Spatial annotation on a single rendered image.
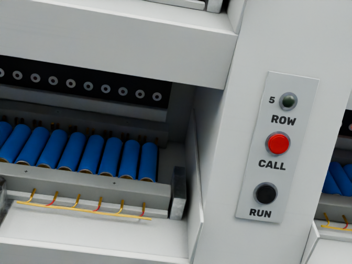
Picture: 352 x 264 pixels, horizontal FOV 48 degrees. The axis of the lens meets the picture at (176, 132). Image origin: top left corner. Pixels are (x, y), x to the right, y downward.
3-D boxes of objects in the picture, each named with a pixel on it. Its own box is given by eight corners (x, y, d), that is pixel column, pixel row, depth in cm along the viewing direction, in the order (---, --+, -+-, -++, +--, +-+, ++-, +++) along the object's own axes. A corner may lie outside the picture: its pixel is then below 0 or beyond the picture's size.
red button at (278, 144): (286, 156, 31) (291, 136, 30) (266, 153, 30) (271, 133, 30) (282, 152, 31) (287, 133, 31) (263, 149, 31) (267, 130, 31)
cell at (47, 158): (67, 143, 45) (53, 179, 39) (52, 141, 45) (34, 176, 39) (68, 130, 44) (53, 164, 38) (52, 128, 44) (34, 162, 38)
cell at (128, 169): (139, 153, 46) (133, 189, 40) (123, 151, 45) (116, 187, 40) (141, 140, 45) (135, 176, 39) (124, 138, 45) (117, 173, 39)
